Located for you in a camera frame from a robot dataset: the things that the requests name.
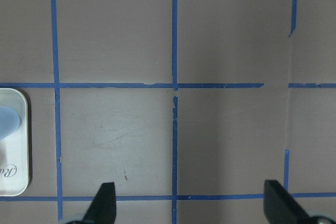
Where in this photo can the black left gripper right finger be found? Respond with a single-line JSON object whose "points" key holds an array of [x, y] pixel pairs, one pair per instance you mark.
{"points": [[280, 207]]}

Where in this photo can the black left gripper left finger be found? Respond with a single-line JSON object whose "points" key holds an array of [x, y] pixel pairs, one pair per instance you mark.
{"points": [[103, 208]]}

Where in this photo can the light blue cup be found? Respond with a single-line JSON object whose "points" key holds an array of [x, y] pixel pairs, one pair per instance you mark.
{"points": [[10, 121]]}

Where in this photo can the white plastic tray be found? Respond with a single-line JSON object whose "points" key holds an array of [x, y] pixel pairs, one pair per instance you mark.
{"points": [[15, 148]]}

